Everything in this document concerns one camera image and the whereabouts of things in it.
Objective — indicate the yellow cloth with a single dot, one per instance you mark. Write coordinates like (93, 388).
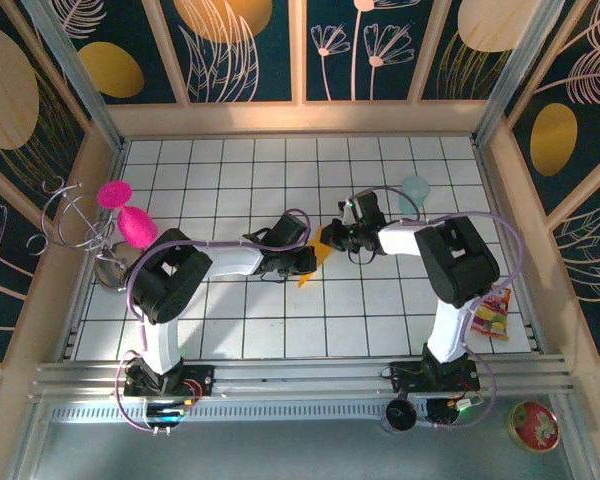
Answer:
(321, 247)

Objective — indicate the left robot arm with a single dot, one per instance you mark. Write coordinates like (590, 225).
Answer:
(170, 275)

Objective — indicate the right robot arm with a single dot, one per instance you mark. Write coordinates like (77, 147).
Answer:
(460, 265)

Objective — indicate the teal translucent plastic cup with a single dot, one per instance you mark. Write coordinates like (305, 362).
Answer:
(417, 187)

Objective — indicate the red yellow snack packet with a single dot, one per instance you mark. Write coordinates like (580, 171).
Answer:
(495, 320)

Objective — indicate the black round knob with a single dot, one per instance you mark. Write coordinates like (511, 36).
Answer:
(400, 415)

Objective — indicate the pink plastic goblet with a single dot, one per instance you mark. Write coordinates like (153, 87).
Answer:
(114, 195)

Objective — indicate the red round tin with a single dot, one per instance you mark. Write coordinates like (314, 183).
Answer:
(535, 427)

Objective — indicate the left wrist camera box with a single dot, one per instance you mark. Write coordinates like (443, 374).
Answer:
(286, 231)

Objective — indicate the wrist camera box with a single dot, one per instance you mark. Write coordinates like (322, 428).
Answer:
(365, 207)
(286, 231)

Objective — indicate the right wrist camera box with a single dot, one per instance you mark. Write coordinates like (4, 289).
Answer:
(365, 207)

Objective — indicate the aluminium mounting rail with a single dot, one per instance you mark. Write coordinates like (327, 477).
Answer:
(300, 377)

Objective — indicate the aluminium side rail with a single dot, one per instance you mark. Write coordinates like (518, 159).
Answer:
(486, 175)
(71, 342)

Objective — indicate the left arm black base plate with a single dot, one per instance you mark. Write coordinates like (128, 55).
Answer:
(200, 376)

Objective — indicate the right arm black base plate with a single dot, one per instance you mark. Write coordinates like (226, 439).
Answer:
(405, 375)

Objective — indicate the aluminium frame post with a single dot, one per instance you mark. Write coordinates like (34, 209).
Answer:
(80, 80)
(517, 65)

